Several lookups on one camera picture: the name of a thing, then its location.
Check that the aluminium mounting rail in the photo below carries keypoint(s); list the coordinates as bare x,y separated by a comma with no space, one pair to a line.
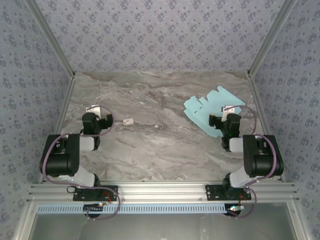
162,191

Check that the light blue paper box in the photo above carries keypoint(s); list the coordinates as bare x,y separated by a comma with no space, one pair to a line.
200,110

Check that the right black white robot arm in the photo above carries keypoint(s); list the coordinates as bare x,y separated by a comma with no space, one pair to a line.
262,160

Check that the right slanted aluminium frame post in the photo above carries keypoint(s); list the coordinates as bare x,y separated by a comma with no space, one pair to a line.
270,37

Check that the left small circuit board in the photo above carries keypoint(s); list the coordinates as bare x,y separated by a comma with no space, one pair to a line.
93,207

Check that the left aluminium table side rail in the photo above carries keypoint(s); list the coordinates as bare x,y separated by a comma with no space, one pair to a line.
65,107

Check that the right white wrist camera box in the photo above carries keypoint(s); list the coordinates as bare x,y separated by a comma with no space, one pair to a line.
226,110

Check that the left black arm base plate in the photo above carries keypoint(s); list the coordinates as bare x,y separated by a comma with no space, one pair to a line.
78,197

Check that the slanted aluminium frame post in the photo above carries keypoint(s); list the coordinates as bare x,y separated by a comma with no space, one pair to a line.
270,37
52,37

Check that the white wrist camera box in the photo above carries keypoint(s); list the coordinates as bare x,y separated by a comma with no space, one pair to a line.
226,110
93,109

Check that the small white card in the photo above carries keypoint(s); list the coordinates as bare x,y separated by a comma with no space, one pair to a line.
128,121

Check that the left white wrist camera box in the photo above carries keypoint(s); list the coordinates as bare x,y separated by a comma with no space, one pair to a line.
93,109

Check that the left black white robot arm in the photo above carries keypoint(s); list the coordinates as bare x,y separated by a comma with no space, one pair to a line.
60,160

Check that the small circuit board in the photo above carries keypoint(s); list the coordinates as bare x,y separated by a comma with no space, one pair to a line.
93,207
236,208

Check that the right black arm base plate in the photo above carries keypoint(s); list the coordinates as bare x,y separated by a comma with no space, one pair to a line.
211,192

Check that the right small circuit board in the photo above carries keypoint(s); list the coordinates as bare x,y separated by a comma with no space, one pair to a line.
236,208

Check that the left slanted aluminium frame post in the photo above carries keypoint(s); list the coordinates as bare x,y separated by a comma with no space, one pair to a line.
52,37

